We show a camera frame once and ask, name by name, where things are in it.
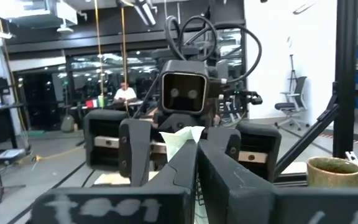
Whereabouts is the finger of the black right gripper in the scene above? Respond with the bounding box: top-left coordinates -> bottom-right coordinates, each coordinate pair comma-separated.
206,126 -> 242,162
119,118 -> 152,187

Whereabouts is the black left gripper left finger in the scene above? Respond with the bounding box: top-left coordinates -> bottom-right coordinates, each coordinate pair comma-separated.
29,139 -> 198,224

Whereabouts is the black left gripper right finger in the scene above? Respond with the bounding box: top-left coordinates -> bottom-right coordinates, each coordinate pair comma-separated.
197,139 -> 358,224

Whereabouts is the white sweetener packet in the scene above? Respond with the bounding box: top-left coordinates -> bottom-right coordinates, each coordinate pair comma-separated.
159,125 -> 209,224

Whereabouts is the grey green bag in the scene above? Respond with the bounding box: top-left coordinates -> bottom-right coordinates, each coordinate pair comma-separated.
60,114 -> 75,133

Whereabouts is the person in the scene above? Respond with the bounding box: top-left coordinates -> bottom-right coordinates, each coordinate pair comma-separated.
112,81 -> 138,105

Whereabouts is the brown ceramic mug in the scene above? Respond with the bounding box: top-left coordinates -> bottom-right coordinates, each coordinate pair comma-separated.
306,156 -> 358,188

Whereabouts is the grey office chair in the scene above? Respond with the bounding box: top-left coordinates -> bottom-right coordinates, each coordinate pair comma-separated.
274,76 -> 311,131

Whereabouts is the black tripod stand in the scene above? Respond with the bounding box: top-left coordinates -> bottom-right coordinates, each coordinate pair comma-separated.
0,148 -> 27,206

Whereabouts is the yellow floor cable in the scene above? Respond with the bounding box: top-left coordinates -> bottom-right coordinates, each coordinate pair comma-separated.
31,145 -> 84,163

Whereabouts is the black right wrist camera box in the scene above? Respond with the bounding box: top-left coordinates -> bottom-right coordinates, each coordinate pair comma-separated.
158,58 -> 211,115

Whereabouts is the yellow hanging cable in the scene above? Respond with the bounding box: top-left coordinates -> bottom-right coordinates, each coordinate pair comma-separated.
120,6 -> 130,113
93,0 -> 104,107

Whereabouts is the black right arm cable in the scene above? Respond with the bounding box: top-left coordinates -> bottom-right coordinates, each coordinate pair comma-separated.
165,14 -> 263,85

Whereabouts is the black aluminium table frame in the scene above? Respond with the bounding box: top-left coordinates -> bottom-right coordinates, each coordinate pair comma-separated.
272,0 -> 358,189

